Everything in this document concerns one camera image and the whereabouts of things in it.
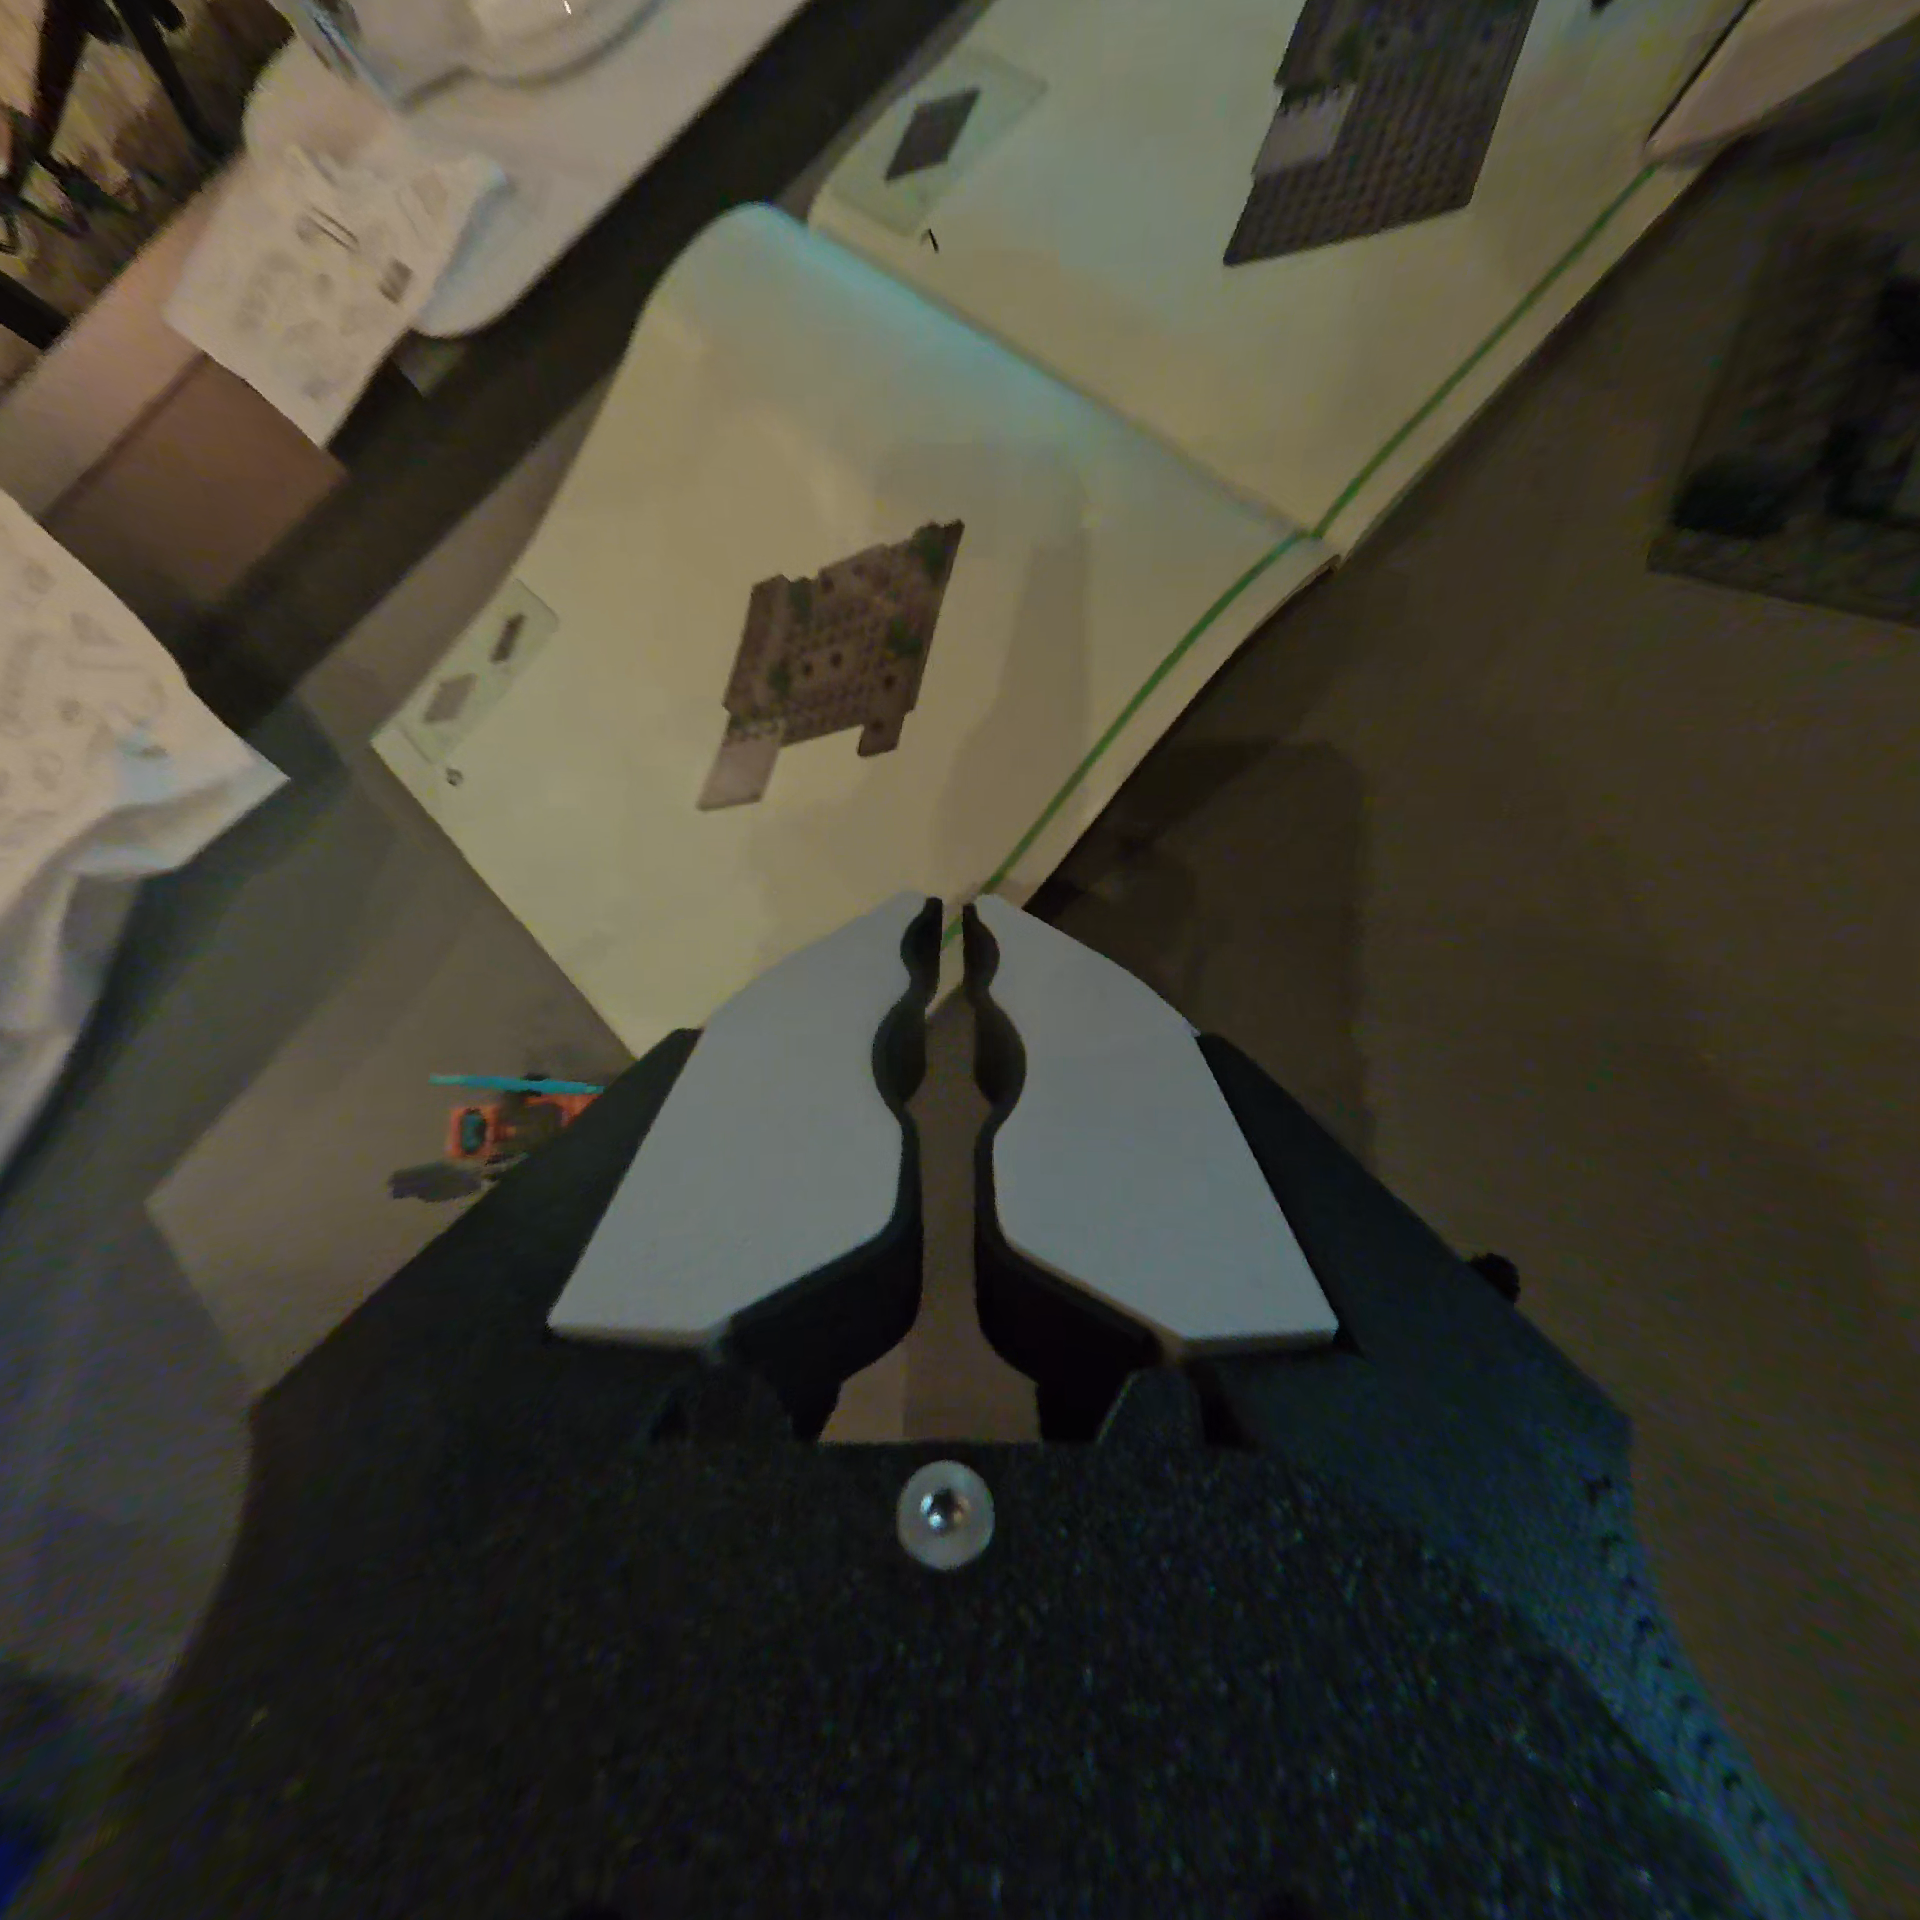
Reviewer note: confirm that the adjoining grey table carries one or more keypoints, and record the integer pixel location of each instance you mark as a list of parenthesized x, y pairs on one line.
[(194, 494)]

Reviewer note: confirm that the grey studded building baseplate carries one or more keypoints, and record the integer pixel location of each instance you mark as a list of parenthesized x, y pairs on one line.
[(1800, 451)]

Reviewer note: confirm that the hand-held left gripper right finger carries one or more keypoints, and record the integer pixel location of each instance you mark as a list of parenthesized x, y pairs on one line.
[(1155, 1170)]

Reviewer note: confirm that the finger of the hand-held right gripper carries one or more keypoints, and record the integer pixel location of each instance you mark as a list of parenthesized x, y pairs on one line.
[(1800, 60)]

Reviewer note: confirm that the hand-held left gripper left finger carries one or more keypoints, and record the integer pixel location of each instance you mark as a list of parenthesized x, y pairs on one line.
[(752, 1170)]

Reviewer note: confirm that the white printed leaflet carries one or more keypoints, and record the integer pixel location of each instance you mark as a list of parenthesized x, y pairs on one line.
[(329, 270)]

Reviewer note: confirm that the crumpled white paper bag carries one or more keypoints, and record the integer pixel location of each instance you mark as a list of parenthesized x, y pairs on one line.
[(91, 781)]

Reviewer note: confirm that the white instruction booklet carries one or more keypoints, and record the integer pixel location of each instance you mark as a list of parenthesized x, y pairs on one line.
[(901, 420)]

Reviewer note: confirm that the blue plastic bin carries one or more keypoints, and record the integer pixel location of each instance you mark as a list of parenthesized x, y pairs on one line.
[(29, 1799)]

